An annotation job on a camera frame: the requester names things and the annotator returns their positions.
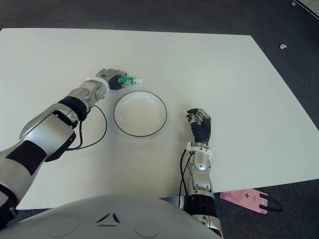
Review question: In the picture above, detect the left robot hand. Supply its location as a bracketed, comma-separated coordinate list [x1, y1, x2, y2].
[95, 68, 128, 91]

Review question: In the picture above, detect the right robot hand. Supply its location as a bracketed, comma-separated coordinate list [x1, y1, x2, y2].
[185, 108, 212, 146]

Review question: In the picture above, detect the green toothpaste tube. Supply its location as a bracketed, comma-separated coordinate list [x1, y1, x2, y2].
[118, 76, 145, 87]

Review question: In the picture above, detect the white plate black rim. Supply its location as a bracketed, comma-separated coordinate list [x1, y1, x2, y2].
[113, 91, 167, 137]

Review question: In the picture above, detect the pink paper bag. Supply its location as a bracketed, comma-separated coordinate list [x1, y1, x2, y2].
[219, 188, 282, 215]

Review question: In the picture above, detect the grey robot torso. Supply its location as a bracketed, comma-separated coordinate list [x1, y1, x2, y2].
[9, 195, 220, 239]

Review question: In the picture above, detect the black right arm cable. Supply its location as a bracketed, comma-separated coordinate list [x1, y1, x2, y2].
[178, 149, 194, 207]

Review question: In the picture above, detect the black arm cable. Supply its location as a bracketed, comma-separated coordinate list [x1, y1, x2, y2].
[178, 149, 194, 207]
[67, 106, 108, 150]

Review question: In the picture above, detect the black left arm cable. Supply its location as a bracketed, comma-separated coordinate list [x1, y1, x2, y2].
[67, 106, 108, 150]

